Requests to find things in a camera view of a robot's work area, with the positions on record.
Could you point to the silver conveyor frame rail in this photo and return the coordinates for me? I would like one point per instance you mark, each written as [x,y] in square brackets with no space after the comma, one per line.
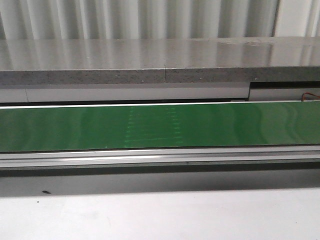
[159,160]

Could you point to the white pleated curtain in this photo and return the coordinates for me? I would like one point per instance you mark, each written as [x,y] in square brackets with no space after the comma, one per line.
[157,19]

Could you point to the grey stone counter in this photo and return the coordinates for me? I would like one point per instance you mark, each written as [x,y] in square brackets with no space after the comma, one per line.
[159,70]

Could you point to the green conveyor belt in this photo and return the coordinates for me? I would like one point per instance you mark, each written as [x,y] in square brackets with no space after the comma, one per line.
[65,128]

